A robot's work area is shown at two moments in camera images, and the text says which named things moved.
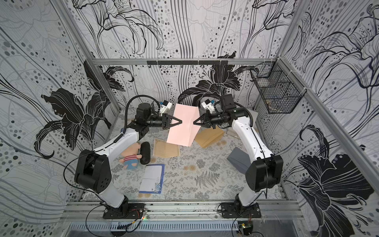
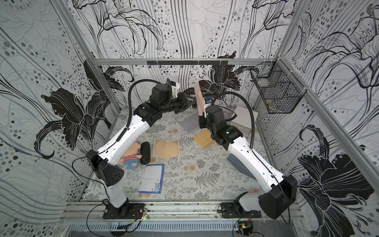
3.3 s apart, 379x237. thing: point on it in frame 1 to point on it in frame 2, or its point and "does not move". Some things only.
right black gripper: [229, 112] to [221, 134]
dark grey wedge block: [240, 159] does not move
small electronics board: [247, 226] does not move
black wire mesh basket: [280, 91] does not move
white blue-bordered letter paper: [152, 179] does not move
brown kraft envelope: [163, 149] does not move
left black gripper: [164, 121] to [181, 101]
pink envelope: [183, 133] to [199, 98]
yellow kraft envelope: [207, 137] does not move
